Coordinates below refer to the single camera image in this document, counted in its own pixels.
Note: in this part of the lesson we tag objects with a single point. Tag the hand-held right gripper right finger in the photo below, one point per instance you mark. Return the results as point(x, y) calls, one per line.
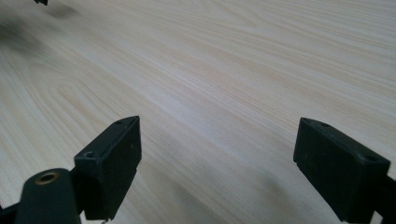
point(339, 174)

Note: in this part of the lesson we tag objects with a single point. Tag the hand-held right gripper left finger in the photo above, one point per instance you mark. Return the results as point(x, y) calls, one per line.
point(109, 168)

